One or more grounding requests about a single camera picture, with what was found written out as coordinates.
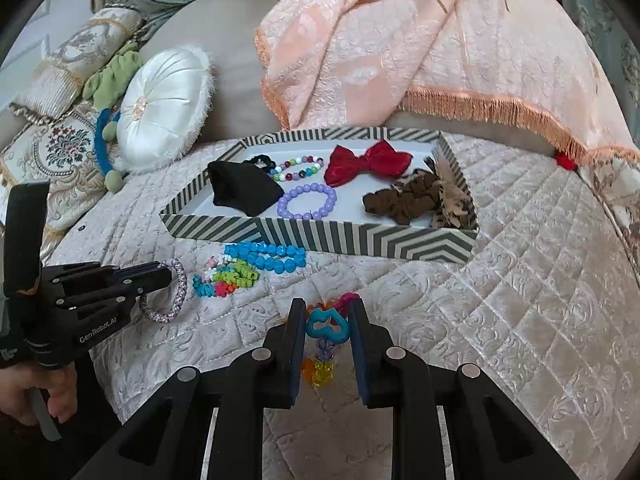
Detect beige bolster pillow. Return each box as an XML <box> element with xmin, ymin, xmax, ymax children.
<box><xmin>150</xmin><ymin>0</ymin><xmax>286</xmax><ymax>143</ymax></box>

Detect neon pony bead bracelet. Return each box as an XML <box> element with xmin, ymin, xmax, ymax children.
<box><xmin>207</xmin><ymin>255</ymin><xmax>261</xmax><ymax>286</ymax></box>

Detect peach fringed blanket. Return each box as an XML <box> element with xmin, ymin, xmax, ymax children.
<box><xmin>254</xmin><ymin>0</ymin><xmax>640</xmax><ymax>166</ymax></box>

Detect person's left hand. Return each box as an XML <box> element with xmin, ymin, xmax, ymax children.
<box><xmin>0</xmin><ymin>357</ymin><xmax>78</xmax><ymax>428</ymax></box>

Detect blue hoop with green balls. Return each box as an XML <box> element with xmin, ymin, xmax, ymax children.
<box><xmin>94</xmin><ymin>107</ymin><xmax>128</xmax><ymax>193</ymax></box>

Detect floral embroidered cushion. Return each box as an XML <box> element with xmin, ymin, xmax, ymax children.
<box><xmin>0</xmin><ymin>107</ymin><xmax>126</xmax><ymax>233</ymax></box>

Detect leopard print bow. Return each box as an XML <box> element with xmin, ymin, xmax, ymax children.
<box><xmin>395</xmin><ymin>157</ymin><xmax>473</xmax><ymax>229</ymax></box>

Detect rainbow bead bracelet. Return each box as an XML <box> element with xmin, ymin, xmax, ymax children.
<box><xmin>300</xmin><ymin>294</ymin><xmax>358</xmax><ymax>388</ymax></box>

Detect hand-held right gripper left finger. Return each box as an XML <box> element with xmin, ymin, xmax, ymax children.
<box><xmin>72</xmin><ymin>298</ymin><xmax>308</xmax><ymax>480</ymax></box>

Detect cream floral fabric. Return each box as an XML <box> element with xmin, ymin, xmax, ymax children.
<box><xmin>575</xmin><ymin>157</ymin><xmax>640</xmax><ymax>273</ymax></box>

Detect white round satin cushion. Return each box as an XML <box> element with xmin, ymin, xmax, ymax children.
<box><xmin>116</xmin><ymin>44</ymin><xmax>213</xmax><ymax>176</ymax></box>

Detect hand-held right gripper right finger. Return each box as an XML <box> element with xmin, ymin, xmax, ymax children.
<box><xmin>348</xmin><ymin>297</ymin><xmax>581</xmax><ymax>480</ymax></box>

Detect lilac rhinestone bracelet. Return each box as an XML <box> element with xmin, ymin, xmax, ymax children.
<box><xmin>139</xmin><ymin>258</ymin><xmax>188</xmax><ymax>323</ymax></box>

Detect multicolour round bead bracelet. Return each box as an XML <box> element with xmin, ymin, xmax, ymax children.
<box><xmin>269</xmin><ymin>156</ymin><xmax>325</xmax><ymax>183</ymax></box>

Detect turquoise star bead bracelet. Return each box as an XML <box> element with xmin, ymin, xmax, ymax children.
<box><xmin>192</xmin><ymin>275</ymin><xmax>238</xmax><ymax>298</ymax></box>

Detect purple bead bracelet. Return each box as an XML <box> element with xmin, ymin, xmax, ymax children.
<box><xmin>276</xmin><ymin>183</ymin><xmax>337</xmax><ymax>221</ymax></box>

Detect green plush toy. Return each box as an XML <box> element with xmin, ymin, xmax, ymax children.
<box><xmin>82</xmin><ymin>50</ymin><xmax>146</xmax><ymax>113</ymax></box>

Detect red bow hair clip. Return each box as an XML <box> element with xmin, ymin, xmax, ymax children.
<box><xmin>323</xmin><ymin>140</ymin><xmax>414</xmax><ymax>188</ymax></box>

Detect black cloth pouch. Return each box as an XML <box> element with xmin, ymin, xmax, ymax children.
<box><xmin>206</xmin><ymin>160</ymin><xmax>283</xmax><ymax>218</ymax></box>

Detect cream embroidered bolster cushion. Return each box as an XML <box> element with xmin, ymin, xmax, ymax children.
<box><xmin>10</xmin><ymin>6</ymin><xmax>147</xmax><ymax>123</ymax></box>

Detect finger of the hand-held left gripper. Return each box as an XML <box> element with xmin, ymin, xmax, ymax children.
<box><xmin>50</xmin><ymin>260</ymin><xmax>174</xmax><ymax>287</ymax></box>
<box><xmin>54</xmin><ymin>276</ymin><xmax>174</xmax><ymax>312</ymax></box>

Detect blue bead bracelet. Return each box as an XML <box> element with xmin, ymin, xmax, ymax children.
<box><xmin>224</xmin><ymin>241</ymin><xmax>307</xmax><ymax>275</ymax></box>

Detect striped cardboard box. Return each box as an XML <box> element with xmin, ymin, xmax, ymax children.
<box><xmin>159</xmin><ymin>128</ymin><xmax>480</xmax><ymax>264</ymax></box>

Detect brown scrunchie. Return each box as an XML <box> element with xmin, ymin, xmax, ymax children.
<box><xmin>362</xmin><ymin>172</ymin><xmax>441</xmax><ymax>225</ymax></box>

